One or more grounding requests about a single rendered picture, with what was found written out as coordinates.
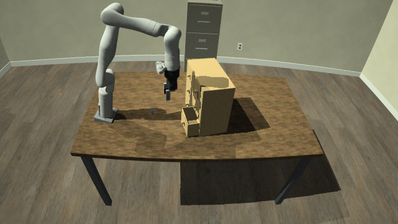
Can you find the tan wooden chest of drawers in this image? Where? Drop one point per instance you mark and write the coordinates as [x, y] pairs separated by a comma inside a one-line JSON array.
[[217, 97]]

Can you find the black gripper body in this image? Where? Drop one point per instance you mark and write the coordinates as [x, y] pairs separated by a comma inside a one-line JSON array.
[[172, 72]]

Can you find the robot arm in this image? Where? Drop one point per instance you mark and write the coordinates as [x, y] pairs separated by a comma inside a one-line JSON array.
[[114, 18]]

